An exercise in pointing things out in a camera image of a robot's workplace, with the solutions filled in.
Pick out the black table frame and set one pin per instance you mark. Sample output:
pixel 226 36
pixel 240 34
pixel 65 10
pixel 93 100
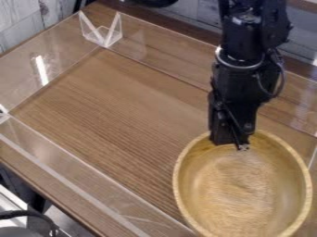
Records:
pixel 28 214

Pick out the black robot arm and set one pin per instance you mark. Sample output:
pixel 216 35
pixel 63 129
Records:
pixel 256 27

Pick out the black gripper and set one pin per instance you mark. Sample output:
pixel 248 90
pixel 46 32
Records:
pixel 240 91

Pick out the clear acrylic corner bracket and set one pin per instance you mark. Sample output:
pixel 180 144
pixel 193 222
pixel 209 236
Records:
pixel 105 36

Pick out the brown wooden bowl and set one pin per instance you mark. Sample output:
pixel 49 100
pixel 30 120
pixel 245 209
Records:
pixel 238 193

